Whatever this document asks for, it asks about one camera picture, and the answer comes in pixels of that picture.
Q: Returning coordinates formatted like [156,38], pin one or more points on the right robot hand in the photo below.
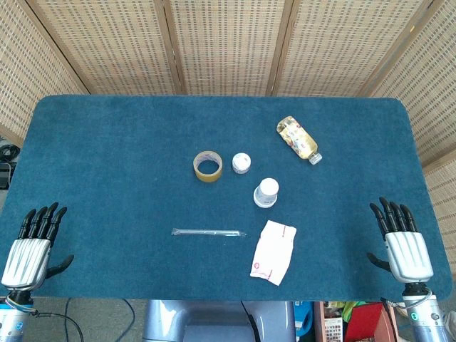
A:
[408,253]

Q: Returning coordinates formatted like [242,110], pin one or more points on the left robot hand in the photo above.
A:
[26,260]

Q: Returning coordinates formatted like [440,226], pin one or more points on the white paper cup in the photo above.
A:
[261,204]
[269,187]

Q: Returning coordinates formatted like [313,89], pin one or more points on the yellow green cloth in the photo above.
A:
[352,308]

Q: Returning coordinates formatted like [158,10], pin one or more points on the red bag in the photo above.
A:
[363,320]

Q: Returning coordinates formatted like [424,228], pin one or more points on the grey floor device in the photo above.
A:
[5,174]

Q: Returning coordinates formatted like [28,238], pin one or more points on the pink storage box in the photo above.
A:
[318,320]

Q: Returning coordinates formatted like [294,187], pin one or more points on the blue carpet table mat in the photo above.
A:
[107,178]

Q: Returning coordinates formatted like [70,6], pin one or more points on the blue plastic container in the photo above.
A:
[303,318]

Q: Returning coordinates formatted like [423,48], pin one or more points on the white pink wipe packet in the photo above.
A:
[272,253]

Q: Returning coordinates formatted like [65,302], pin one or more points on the woven bamboo screen panel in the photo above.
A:
[228,46]
[342,46]
[107,46]
[434,107]
[32,71]

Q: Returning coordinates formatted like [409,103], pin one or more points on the clear bottle yellow liquid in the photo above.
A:
[297,139]

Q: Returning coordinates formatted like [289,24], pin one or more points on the small white lidded jar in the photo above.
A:
[241,162]

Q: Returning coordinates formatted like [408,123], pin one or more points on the silver blue robot torso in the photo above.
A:
[213,320]

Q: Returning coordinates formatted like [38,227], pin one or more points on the clear yellowish tape roll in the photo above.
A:
[208,177]

